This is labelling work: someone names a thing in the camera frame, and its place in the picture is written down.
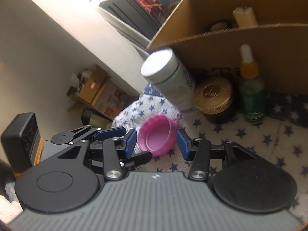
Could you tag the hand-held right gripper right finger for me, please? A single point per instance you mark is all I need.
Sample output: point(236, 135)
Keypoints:
point(184, 146)

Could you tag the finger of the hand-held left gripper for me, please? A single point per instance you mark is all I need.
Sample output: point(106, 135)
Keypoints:
point(139, 160)
point(109, 133)

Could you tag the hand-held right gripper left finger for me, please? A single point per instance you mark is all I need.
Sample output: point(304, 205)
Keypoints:
point(130, 144)

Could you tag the black jar with gold lid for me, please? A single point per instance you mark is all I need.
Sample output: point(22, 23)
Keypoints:
point(213, 96)

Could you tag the white plastic bottle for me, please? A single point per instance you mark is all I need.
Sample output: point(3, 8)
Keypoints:
point(173, 81)

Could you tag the green dropper bottle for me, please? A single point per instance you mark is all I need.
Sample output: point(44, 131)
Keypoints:
point(251, 93)

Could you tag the brown cardboard box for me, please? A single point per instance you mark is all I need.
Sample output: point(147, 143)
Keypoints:
point(216, 45)

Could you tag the white charger plug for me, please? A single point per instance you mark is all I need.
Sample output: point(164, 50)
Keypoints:
point(245, 16)

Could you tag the printed carton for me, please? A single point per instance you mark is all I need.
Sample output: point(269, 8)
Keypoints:
point(112, 101)

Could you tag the plain brown carton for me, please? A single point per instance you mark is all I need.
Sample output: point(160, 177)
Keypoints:
point(90, 86)

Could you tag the white fuzzy cloth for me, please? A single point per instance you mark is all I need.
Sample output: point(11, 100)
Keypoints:
point(9, 208)

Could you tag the white board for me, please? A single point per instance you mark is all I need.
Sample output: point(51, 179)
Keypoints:
point(130, 32)

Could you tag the dark grey slatted panel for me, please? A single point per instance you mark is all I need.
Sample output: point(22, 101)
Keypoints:
point(134, 12)

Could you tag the wooden stick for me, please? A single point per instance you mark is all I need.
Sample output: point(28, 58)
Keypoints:
point(152, 5)

